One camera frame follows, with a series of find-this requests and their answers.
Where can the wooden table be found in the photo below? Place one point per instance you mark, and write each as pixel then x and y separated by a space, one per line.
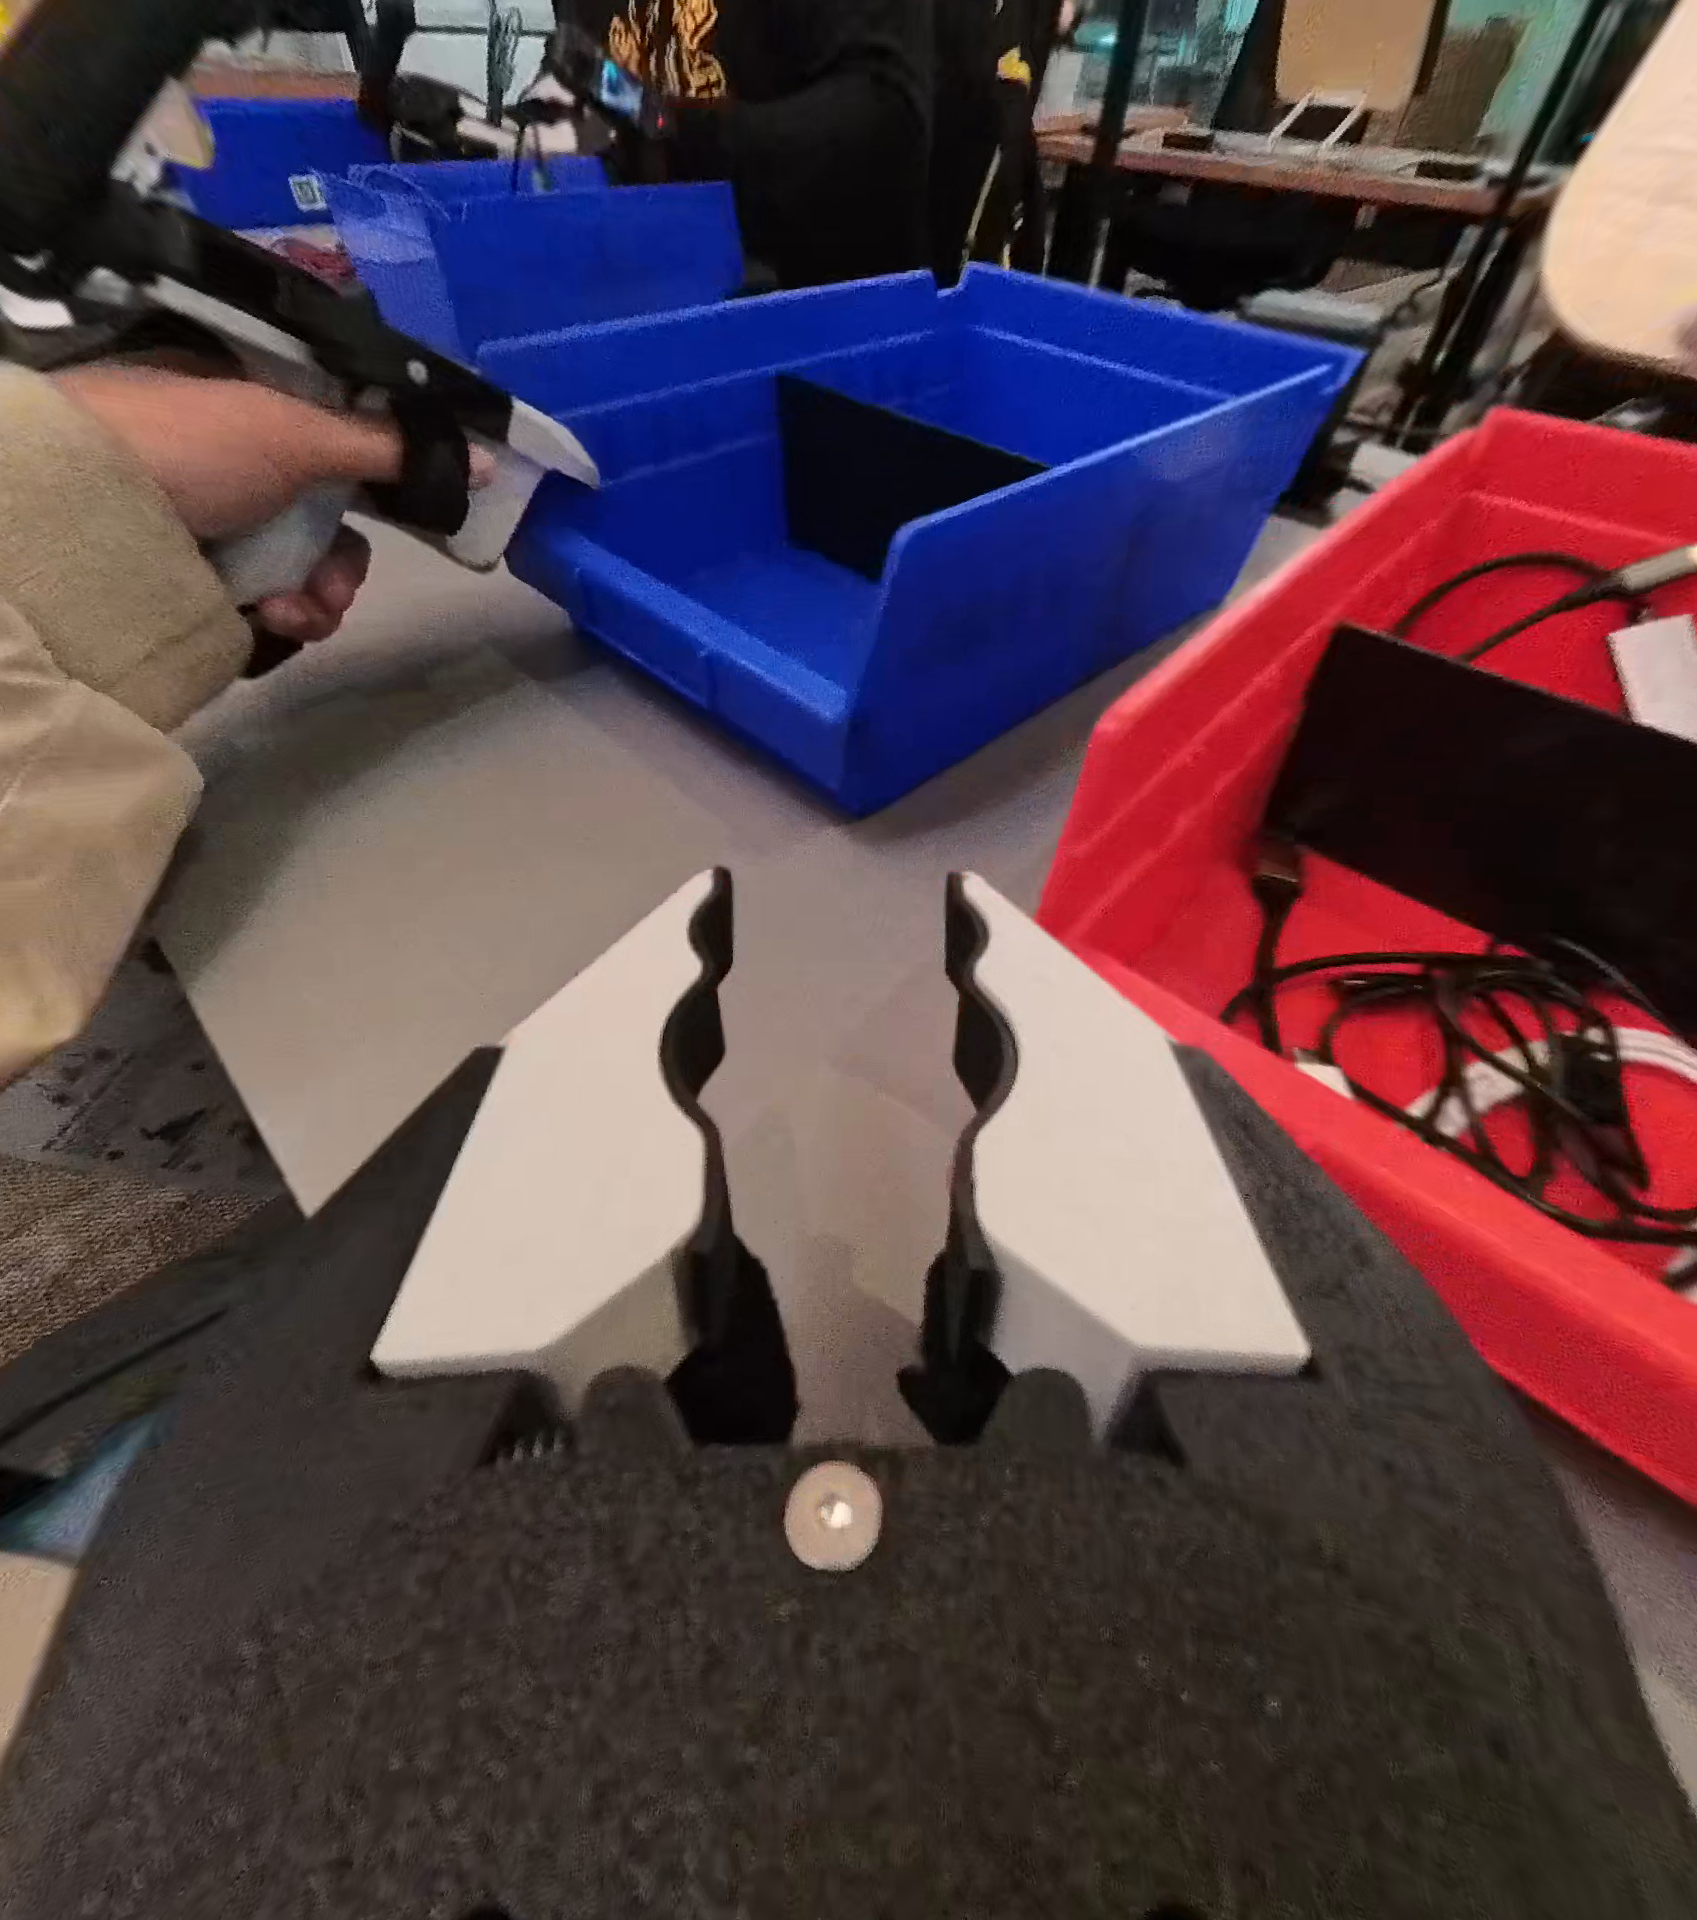
pixel 1314 168

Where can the black bin divider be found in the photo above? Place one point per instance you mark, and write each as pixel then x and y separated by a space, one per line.
pixel 863 480
pixel 1537 811

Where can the person's left hand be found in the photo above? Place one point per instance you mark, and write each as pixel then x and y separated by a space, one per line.
pixel 233 443

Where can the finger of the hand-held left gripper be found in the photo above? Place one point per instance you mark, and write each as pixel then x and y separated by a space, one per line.
pixel 502 502
pixel 555 447

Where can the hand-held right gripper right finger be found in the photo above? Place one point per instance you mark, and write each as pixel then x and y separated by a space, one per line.
pixel 1134 1200

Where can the blue plastic bin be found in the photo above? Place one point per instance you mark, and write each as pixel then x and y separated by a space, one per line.
pixel 262 159
pixel 580 254
pixel 999 645

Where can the person's left forearm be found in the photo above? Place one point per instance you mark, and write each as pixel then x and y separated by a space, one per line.
pixel 22 674

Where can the wooden board stand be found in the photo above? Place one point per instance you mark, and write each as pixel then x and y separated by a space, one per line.
pixel 1657 180

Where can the red plastic bin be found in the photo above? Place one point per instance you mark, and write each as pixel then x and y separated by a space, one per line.
pixel 1387 1200

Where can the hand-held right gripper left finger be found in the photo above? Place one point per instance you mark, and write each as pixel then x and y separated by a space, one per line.
pixel 549 1200

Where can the grey desk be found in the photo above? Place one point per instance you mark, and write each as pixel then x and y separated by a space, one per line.
pixel 489 840

